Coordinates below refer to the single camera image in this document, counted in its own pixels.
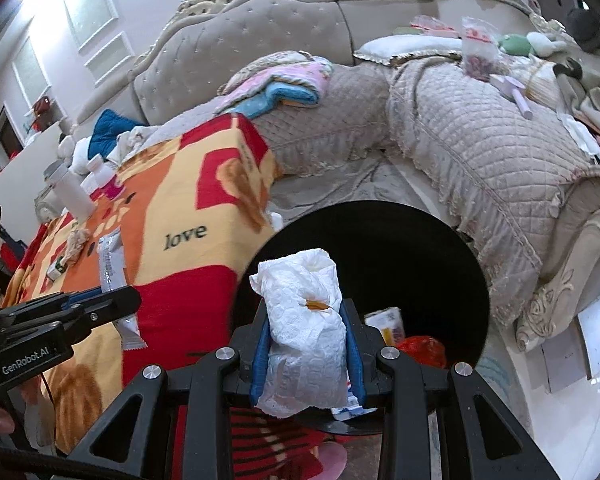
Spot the blue garment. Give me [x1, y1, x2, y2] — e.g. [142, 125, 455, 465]
[90, 110, 149, 159]

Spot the black trash bin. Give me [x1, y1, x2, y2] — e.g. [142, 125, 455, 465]
[235, 201, 491, 436]

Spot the beige tufted sofa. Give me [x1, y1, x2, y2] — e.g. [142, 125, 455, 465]
[35, 0, 600, 356]

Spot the red orange printed blanket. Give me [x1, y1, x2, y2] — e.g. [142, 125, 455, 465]
[0, 112, 333, 480]

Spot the white tissue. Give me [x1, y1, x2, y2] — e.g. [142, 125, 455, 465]
[249, 247, 352, 419]

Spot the pink slipper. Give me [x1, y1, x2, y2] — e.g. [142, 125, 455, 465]
[320, 442, 349, 480]

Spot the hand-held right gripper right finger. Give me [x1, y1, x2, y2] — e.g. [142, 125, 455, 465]
[340, 299, 561, 480]

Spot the clear plastic bag red print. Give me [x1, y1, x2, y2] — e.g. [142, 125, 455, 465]
[460, 16, 502, 82]

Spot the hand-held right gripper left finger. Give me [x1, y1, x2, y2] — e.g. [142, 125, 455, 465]
[65, 300, 272, 480]

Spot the black hat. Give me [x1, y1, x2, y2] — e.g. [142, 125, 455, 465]
[567, 7, 600, 52]

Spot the lilac hair brush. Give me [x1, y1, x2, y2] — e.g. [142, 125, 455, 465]
[490, 74, 534, 121]

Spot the white cloth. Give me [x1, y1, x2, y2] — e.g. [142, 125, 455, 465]
[57, 135, 94, 177]

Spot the beige quilted sofa cover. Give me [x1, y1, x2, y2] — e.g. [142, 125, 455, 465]
[145, 50, 600, 328]

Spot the folded blue towel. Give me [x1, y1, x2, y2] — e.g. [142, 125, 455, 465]
[235, 82, 322, 117]

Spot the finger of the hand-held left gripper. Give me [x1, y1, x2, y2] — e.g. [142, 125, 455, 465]
[0, 285, 105, 324]
[55, 286, 142, 347]

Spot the beige garment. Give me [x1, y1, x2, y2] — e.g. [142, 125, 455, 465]
[112, 127, 157, 167]

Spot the pile of clothes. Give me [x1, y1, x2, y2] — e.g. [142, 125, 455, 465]
[555, 55, 600, 153]

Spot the silver foil wrapper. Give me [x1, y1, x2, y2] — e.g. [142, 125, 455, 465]
[97, 232, 148, 352]

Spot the white medicine box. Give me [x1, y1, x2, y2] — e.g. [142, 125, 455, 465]
[330, 382, 377, 420]

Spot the white pillow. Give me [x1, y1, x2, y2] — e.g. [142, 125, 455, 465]
[354, 35, 467, 67]

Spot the crumpled beige tissue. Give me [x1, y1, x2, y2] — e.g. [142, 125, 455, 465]
[62, 227, 92, 267]

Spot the white bottle pink label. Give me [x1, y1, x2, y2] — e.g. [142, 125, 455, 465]
[82, 154, 124, 202]

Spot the folded pink blanket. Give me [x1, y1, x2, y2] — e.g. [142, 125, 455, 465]
[215, 50, 337, 112]

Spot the green plush toy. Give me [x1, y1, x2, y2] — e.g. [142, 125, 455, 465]
[497, 32, 567, 59]

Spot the blue yellow medicine box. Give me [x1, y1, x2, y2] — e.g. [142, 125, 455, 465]
[365, 306, 407, 347]

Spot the beige thermos bottle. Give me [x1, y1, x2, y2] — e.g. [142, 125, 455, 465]
[42, 162, 97, 219]

